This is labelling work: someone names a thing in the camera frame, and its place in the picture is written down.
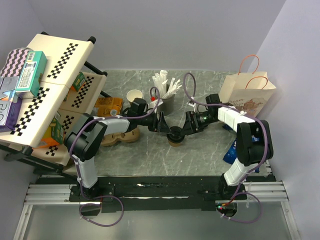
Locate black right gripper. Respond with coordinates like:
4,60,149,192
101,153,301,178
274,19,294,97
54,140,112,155
180,110,218,136

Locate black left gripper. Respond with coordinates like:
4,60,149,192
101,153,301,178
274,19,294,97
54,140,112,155
137,110,172,134

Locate black coffee cup lid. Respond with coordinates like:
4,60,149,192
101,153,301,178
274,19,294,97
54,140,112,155
166,126,185,141

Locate paper coffee cup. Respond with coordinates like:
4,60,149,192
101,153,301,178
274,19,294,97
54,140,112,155
126,89,143,105
167,135,184,147

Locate cardboard cup carrier tray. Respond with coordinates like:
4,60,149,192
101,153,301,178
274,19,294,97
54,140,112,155
100,127,140,147

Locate brown paper takeout bag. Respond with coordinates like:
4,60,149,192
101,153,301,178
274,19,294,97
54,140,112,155
218,68,277,117

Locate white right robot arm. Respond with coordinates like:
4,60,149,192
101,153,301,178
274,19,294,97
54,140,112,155
177,94,274,199

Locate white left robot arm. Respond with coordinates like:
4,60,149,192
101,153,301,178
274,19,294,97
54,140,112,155
63,98,171,201

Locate grey straw holder cup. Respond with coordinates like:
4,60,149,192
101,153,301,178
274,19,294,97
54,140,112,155
157,95,175,116

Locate blue chips bag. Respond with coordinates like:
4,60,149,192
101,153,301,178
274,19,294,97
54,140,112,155
223,139,237,165

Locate orange snack bag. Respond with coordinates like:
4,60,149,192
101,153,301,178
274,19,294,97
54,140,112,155
91,97,123,117

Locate green box middle shelf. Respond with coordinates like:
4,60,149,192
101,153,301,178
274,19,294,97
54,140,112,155
70,71,86,92

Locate cream checkered shelf rack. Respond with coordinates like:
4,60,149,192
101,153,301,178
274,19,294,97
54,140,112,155
0,32,108,173

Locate green orange box lower shelf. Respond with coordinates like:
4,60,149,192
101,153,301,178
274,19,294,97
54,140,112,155
36,117,64,148

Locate teal cardboard box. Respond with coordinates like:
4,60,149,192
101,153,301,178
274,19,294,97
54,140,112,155
15,51,47,99

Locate purple product box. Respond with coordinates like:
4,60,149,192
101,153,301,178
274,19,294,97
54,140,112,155
0,97,22,133

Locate silver grey small box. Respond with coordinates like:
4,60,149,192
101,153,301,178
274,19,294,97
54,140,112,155
0,76,19,103

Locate pink wavy patterned can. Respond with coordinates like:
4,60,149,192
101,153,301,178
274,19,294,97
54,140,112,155
0,47,31,78

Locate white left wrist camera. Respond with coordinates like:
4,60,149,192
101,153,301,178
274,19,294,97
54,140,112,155
147,96,164,113

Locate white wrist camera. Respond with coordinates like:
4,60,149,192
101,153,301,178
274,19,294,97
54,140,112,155
188,96,197,108
147,96,164,113

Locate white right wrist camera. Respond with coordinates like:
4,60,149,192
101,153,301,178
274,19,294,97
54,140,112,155
188,96,197,108

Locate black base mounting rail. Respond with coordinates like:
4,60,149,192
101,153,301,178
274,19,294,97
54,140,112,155
69,176,247,213

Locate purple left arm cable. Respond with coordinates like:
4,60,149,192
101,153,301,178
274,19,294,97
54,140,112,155
68,86,161,228

